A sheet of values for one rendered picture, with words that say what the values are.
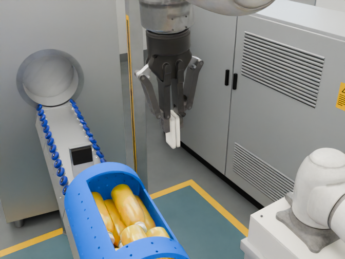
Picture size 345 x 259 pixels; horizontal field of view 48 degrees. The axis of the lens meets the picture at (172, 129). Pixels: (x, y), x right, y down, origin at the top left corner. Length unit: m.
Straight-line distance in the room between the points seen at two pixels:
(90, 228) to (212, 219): 1.91
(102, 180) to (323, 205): 0.73
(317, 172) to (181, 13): 0.68
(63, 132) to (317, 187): 1.50
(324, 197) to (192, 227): 1.88
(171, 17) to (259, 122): 2.19
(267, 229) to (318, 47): 1.28
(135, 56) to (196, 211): 1.57
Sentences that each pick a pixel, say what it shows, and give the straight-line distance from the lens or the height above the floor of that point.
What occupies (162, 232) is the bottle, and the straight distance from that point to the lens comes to 1.20.
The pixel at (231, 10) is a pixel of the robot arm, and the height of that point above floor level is 1.89.
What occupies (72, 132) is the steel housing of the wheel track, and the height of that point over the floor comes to 0.93.
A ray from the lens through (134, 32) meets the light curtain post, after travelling 1.82.
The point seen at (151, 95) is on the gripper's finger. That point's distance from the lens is 0.69.
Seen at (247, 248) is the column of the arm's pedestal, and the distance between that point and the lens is 1.42.
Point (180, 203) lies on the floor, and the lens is 3.14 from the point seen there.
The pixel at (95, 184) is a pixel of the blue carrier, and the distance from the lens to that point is 1.42.
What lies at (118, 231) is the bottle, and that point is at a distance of 1.31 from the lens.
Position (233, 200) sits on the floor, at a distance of 3.21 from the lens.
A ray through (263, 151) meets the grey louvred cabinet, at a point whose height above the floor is 0.54.
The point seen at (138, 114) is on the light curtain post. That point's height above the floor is 1.12.
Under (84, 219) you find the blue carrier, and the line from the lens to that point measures 1.23.
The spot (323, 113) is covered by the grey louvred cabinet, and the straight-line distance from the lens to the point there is 2.38.
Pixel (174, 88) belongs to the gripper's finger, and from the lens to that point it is 0.72.
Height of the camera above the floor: 1.98
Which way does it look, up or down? 28 degrees down
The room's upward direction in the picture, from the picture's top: straight up
